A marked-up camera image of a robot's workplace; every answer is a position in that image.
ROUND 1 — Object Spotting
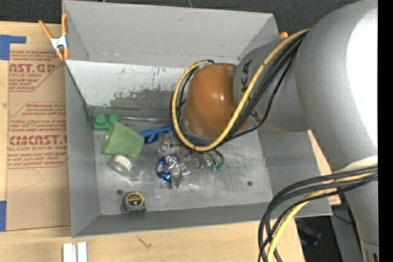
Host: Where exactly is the black and yellow tape measure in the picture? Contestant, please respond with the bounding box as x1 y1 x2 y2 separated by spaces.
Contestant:
122 191 147 214

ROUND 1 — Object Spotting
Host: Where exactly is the grey metal bin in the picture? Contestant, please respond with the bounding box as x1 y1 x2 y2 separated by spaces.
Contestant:
61 0 334 239

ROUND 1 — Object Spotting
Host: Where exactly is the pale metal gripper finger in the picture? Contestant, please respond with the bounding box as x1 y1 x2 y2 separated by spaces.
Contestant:
170 162 192 190
158 134 182 156

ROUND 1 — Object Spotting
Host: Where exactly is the white tape roll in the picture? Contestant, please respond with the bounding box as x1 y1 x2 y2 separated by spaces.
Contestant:
107 153 133 177

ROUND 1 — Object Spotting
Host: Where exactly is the green toy brick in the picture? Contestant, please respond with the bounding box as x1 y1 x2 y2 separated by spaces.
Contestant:
93 113 121 131

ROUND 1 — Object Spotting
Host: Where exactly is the brown cardboard board, red print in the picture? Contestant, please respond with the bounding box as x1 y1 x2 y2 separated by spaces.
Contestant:
0 20 72 231

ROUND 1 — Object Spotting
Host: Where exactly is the pale green plastic cup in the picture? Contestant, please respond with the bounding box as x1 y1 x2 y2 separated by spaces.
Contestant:
101 120 145 158

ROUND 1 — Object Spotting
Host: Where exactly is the shiny blue foil wrapper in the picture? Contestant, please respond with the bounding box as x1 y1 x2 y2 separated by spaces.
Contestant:
155 154 179 183

